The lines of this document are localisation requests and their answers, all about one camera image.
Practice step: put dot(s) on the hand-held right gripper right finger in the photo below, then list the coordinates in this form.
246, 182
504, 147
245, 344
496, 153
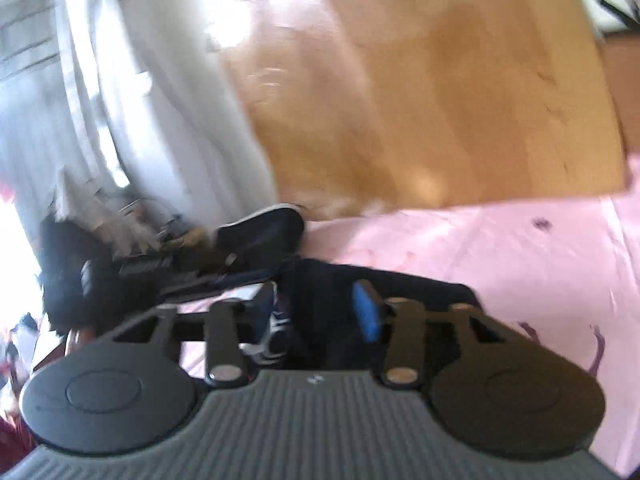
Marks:
367, 310

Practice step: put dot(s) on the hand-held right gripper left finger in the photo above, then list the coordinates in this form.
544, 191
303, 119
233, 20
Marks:
265, 310

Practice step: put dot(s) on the navy white striped cloth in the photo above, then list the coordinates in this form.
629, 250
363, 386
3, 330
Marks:
275, 332

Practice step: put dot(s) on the small black knitted garment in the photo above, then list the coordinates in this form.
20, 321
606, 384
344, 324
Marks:
320, 310

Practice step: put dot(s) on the dark shoe with white sole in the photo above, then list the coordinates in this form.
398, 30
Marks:
265, 232

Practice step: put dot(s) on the pink printed bed sheet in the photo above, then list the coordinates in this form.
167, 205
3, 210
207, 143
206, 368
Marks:
500, 250

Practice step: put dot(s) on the white curtain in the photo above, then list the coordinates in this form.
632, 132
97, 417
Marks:
165, 85

